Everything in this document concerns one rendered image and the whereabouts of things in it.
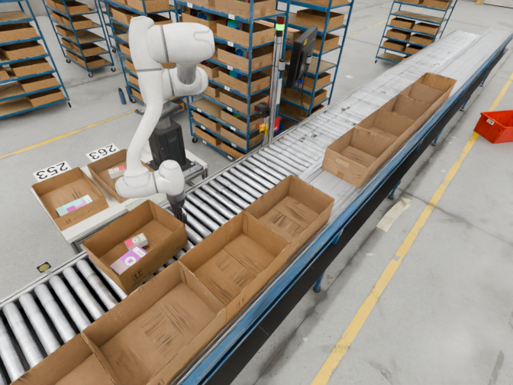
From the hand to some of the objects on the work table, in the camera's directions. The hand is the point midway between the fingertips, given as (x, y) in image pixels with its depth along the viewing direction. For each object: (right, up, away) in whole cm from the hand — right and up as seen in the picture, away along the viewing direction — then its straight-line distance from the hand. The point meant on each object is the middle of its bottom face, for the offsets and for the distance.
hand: (182, 224), depth 155 cm
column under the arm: (-22, +38, +54) cm, 70 cm away
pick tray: (-50, +26, +40) cm, 68 cm away
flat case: (-67, +7, +16) cm, 69 cm away
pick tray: (-73, +11, +22) cm, 78 cm away
